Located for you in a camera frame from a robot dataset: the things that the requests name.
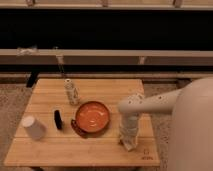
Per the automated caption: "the white sponge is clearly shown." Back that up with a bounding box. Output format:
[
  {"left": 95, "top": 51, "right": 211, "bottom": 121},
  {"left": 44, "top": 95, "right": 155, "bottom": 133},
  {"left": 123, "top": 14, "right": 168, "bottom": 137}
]
[{"left": 119, "top": 136, "right": 137, "bottom": 151}]

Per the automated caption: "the grey horizontal rail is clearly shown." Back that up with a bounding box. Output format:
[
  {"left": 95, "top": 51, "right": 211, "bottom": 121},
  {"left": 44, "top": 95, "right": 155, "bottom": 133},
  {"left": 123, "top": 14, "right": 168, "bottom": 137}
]
[{"left": 0, "top": 48, "right": 213, "bottom": 66}]

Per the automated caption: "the white paper cup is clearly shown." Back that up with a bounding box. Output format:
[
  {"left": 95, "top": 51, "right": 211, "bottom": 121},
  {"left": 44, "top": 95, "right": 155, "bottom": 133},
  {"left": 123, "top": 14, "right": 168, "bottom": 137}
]
[{"left": 21, "top": 116, "right": 46, "bottom": 140}]

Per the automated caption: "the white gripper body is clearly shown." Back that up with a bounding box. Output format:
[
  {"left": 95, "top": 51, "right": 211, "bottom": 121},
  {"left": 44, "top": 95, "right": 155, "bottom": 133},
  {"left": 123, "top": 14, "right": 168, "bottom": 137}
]
[{"left": 119, "top": 116, "right": 139, "bottom": 143}]

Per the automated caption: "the small black object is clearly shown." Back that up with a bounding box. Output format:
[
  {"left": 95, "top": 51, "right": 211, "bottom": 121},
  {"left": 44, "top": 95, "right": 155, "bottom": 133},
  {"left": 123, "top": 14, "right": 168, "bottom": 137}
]
[{"left": 54, "top": 110, "right": 62, "bottom": 130}]

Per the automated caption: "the orange bowl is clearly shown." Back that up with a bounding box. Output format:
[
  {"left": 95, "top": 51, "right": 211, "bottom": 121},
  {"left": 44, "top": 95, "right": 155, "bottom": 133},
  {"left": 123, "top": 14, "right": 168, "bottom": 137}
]
[{"left": 76, "top": 101, "right": 110, "bottom": 133}]

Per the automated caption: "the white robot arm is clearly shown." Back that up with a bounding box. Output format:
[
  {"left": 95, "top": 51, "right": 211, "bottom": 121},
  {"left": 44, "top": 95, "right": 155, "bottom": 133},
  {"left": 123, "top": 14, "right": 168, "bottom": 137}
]
[{"left": 118, "top": 77, "right": 213, "bottom": 171}]

